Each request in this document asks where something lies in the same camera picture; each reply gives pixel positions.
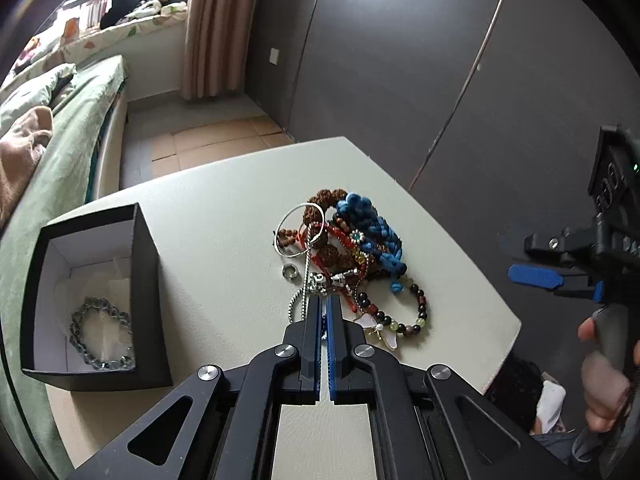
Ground black jewelry box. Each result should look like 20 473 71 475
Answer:
20 203 174 391

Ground person's right hand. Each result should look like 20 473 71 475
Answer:
577 316 640 434

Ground dark mixed bead bracelet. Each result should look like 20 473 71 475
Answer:
357 282 431 339

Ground silver chain necklace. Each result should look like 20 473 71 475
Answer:
288 220 327 327

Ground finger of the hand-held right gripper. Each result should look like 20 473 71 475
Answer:
522 227 601 267
506 260 607 304

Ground red cord bracelet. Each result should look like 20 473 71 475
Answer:
297 220 375 319

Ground grey bead bracelet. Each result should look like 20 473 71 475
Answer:
69 297 137 372

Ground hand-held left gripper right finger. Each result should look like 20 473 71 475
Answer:
325 296 581 480

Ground pink fleece blanket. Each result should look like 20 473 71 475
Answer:
0 105 55 231

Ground green bed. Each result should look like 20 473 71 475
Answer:
0 54 130 480

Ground blue knotted cord bracelet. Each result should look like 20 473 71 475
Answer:
335 192 407 294

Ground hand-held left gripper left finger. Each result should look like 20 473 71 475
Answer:
65 298 323 480

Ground colourful clutter pile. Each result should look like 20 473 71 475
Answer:
14 36 42 75

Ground black bag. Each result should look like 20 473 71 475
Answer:
99 0 154 29

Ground pale green floral quilt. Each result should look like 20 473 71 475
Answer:
0 62 78 136

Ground white tissue paper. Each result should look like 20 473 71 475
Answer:
52 256 135 361

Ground thin silver bangle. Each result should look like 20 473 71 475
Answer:
274 202 326 261

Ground dark fuzzy cloth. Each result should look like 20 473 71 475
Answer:
492 354 547 432

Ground row of books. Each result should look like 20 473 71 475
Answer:
79 0 114 29

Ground grey trousers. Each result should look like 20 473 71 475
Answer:
530 429 607 467

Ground white butterfly pendant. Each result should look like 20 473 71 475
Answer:
352 312 401 351

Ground silver charm bracelet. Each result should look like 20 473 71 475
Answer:
307 267 362 297

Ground pink curtain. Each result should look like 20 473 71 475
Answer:
180 0 261 101

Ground leaf print window seat cushion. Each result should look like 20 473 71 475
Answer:
0 2 189 92

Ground white cloth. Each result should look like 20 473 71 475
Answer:
536 379 567 434

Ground flat cardboard sheet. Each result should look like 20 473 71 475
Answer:
150 115 299 179

